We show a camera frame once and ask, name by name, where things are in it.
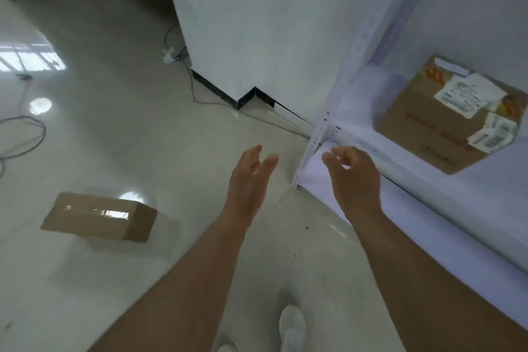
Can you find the person's right thumb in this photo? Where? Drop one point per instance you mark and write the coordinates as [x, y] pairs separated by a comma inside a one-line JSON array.
[[330, 162]]

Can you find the person's right forearm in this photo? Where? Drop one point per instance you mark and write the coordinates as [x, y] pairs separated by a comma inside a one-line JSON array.
[[416, 285]]

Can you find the cardboard box with white labels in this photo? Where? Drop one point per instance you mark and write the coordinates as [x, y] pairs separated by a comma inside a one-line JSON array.
[[437, 120]]

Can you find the person's white left shoe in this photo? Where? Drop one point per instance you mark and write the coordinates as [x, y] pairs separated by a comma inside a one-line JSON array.
[[227, 348]]

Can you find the person's left forearm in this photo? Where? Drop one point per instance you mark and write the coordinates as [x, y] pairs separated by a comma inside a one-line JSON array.
[[181, 285]]

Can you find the person's left hand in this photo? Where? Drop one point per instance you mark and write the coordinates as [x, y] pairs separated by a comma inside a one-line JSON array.
[[245, 193]]

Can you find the white metal shelf rack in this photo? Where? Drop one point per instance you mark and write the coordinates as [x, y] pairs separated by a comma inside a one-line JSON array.
[[437, 197]]

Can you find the person's white right shoe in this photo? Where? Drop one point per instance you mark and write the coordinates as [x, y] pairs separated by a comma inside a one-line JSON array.
[[292, 327]]

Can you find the person's white shoe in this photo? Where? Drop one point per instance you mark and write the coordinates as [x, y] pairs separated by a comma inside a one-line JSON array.
[[292, 327], [227, 348]]

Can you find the white plug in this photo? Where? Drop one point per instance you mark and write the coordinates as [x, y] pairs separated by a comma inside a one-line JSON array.
[[169, 54]]

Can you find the plain taped cardboard box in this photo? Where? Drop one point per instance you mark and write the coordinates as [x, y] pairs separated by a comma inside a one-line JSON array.
[[99, 217]]

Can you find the person's left thumb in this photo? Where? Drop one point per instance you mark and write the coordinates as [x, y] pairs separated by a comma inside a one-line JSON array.
[[268, 167]]

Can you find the person's right hand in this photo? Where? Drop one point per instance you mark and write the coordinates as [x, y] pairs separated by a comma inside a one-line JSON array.
[[357, 184]]

